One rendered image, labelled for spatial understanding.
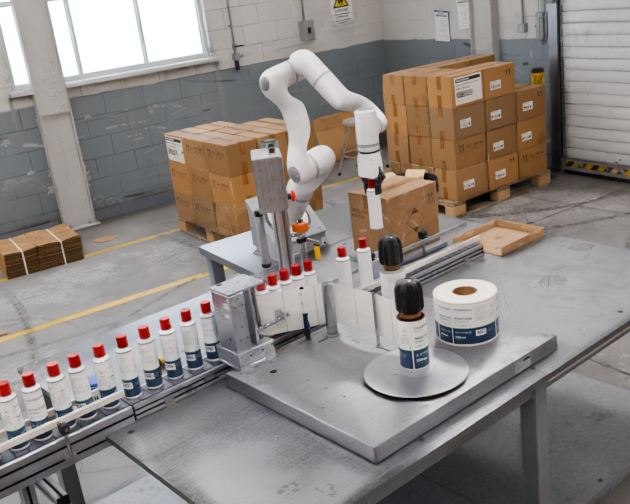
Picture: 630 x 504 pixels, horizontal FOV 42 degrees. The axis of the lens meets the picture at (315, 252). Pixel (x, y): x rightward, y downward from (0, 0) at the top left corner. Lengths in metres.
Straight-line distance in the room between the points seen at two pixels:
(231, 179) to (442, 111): 1.75
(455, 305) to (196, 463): 0.90
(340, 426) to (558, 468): 1.18
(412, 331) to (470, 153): 4.46
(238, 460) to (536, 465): 0.96
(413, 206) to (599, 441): 1.18
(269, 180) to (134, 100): 5.63
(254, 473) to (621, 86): 5.71
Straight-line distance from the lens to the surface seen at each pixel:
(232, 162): 6.19
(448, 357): 2.49
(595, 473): 3.17
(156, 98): 8.35
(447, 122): 6.56
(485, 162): 6.85
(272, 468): 2.19
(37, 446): 2.46
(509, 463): 3.21
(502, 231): 3.73
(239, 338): 2.53
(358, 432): 2.18
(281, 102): 3.34
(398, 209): 3.40
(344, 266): 2.93
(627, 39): 7.24
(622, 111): 7.36
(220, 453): 2.29
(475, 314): 2.54
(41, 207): 8.10
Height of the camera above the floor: 2.03
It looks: 19 degrees down
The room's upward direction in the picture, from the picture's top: 7 degrees counter-clockwise
